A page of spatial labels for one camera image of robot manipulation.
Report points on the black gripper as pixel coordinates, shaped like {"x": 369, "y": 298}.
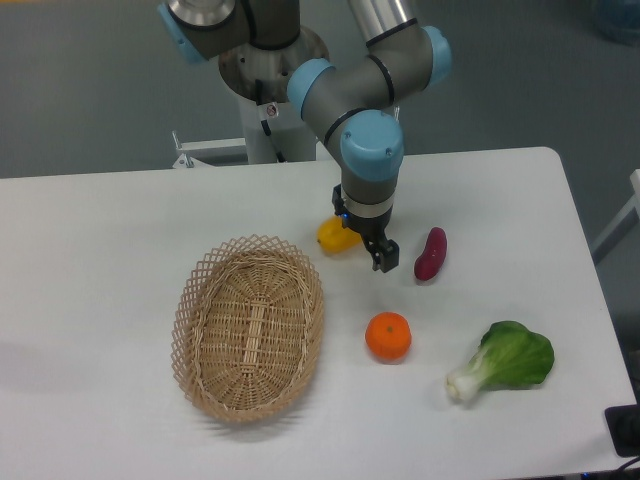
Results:
{"x": 384, "y": 252}

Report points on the yellow mango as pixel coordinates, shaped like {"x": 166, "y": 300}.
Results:
{"x": 334, "y": 238}

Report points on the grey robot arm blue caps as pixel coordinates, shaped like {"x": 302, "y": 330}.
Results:
{"x": 293, "y": 99}

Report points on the purple sweet potato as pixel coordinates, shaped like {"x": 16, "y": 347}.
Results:
{"x": 429, "y": 263}

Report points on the orange tangerine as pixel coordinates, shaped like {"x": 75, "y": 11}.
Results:
{"x": 388, "y": 336}

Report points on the woven wicker basket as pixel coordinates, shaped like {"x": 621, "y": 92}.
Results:
{"x": 248, "y": 329}

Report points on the green bok choy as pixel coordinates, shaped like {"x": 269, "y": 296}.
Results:
{"x": 509, "y": 356}

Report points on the white furniture leg right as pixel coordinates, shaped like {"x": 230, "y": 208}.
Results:
{"x": 621, "y": 224}

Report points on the black device at table edge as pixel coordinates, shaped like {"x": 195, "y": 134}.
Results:
{"x": 623, "y": 426}

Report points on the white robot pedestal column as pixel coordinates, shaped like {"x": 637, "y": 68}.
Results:
{"x": 277, "y": 118}

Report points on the white metal base frame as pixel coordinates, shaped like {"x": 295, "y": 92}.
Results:
{"x": 229, "y": 152}

